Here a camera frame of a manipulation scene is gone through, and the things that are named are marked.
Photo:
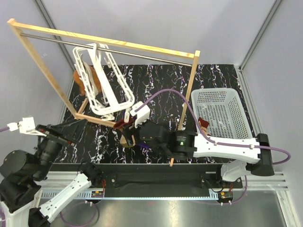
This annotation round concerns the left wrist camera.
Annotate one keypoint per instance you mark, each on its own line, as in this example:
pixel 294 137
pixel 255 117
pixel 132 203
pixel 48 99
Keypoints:
pixel 25 126

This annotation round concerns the white plastic clip hanger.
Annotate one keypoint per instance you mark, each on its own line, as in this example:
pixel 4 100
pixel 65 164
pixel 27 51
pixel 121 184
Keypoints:
pixel 102 100

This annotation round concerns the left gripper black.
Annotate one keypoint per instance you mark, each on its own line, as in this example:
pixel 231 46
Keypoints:
pixel 69 132

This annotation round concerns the wooden hanging rack frame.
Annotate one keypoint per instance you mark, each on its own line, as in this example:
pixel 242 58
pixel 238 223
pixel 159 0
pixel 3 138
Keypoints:
pixel 100 142

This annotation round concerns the purple sock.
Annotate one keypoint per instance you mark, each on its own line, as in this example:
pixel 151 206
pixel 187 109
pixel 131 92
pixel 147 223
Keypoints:
pixel 145 133

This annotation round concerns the white plastic basket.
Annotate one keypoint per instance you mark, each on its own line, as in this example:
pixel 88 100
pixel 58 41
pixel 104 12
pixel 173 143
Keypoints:
pixel 222 108

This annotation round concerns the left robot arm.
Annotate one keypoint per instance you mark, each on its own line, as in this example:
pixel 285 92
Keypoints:
pixel 22 170

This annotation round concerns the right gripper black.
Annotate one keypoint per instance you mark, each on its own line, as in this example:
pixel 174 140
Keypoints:
pixel 130 131

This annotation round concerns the striped sock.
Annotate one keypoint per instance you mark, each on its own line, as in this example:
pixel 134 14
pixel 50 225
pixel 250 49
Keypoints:
pixel 127 139
pixel 203 125

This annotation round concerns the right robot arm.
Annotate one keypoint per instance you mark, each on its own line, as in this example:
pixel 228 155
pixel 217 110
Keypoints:
pixel 250 156

